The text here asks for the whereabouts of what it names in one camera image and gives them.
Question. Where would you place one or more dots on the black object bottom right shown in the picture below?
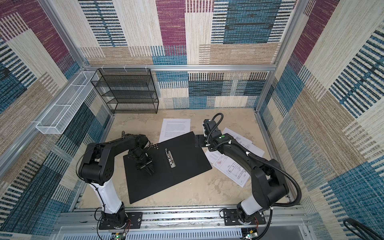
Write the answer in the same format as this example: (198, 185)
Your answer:
(361, 230)

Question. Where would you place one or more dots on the white wire mesh basket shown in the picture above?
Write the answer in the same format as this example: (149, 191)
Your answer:
(59, 116)

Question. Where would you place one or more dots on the white text paper sheet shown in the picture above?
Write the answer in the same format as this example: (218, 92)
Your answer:
(172, 128)

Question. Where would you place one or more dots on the aluminium front rail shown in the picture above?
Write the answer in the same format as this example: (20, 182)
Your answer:
(185, 223)

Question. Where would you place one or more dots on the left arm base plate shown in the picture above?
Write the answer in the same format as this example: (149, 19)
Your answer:
(120, 222)

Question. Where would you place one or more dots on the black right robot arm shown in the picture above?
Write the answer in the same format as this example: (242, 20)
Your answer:
(268, 181)

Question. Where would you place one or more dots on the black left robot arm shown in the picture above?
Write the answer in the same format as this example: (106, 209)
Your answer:
(97, 166)

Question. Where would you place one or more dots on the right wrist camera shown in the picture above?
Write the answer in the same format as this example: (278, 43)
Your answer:
(210, 126)

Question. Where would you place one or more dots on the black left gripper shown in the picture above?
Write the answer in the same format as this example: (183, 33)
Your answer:
(143, 168)

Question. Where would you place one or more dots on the black wire mesh shelf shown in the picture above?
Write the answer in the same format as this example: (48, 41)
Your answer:
(127, 91)

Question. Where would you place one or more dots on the white diagram paper sheet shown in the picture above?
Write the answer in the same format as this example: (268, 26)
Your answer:
(228, 167)

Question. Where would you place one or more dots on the metal folder clip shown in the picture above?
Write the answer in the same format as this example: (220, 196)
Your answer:
(170, 158)

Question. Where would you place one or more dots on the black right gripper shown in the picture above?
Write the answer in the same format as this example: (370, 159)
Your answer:
(200, 138)

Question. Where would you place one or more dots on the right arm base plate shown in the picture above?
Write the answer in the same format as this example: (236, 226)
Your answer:
(235, 217)

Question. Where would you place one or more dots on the white paper sheet underneath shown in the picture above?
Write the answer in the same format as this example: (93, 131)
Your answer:
(248, 144)

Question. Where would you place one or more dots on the red folder black inside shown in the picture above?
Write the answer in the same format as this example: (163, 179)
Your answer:
(190, 162)

